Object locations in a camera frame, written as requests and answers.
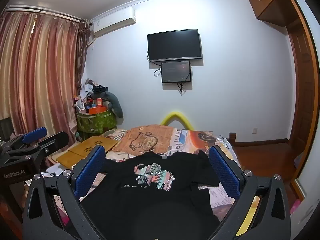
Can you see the pink plastic toy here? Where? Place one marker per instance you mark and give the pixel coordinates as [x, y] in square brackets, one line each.
[295, 207]

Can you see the orange box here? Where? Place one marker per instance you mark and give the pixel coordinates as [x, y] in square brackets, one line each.
[96, 110]

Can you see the large black wall television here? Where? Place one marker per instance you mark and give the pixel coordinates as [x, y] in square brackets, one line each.
[174, 45]

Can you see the black elephant print t-shirt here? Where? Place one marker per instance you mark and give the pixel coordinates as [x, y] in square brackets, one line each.
[140, 205]

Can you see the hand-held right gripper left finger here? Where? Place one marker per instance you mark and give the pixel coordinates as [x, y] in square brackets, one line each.
[89, 171]

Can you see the wooden overhead cabinet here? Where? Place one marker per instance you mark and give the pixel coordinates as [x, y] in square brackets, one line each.
[267, 0]

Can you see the small black wall monitor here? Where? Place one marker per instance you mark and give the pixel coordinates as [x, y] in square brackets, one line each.
[175, 72]

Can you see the pile of assorted clutter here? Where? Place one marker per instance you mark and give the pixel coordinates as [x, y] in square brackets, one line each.
[86, 92]

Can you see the bamboo lap table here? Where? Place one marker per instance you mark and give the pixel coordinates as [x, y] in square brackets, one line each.
[82, 150]

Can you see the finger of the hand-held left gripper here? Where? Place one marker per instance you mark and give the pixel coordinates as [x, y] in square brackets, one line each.
[56, 140]
[35, 133]

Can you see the wooden bed post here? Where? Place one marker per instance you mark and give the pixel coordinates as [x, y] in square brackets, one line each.
[232, 138]

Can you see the white air conditioner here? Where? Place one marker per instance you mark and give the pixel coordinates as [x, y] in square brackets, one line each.
[112, 21]

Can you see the green fabric storage box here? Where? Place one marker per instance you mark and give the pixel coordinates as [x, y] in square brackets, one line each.
[95, 122]

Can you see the grey foam mat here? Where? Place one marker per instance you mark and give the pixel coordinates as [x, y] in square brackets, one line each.
[308, 217]

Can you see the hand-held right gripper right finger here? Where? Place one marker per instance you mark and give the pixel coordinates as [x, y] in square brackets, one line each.
[223, 171]

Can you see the pink striped curtain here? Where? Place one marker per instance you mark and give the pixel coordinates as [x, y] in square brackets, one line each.
[37, 75]

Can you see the yellow foam tube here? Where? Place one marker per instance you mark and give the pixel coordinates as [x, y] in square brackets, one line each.
[176, 113]

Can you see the white curtain rail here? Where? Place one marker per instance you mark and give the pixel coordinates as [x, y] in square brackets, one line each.
[45, 12]

